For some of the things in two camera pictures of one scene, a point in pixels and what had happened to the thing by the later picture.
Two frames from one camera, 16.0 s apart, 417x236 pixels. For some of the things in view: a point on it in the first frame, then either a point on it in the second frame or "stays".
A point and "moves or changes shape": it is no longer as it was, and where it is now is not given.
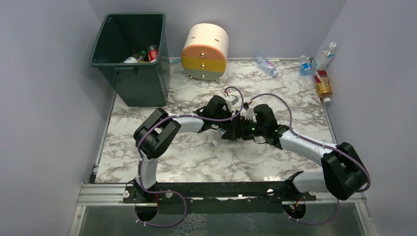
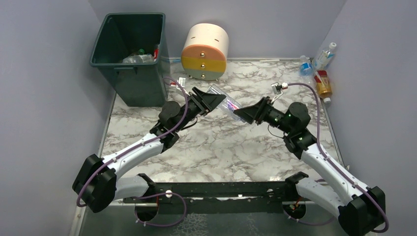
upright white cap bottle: (323, 58) stays
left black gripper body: (230, 131) → (198, 101)
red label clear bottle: (152, 51) moves or changes shape
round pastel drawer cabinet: (206, 49) stays
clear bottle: (265, 64) moves or changes shape
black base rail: (228, 198) stays
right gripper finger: (236, 131) → (255, 113)
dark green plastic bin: (131, 48) stays
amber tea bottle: (323, 85) stays
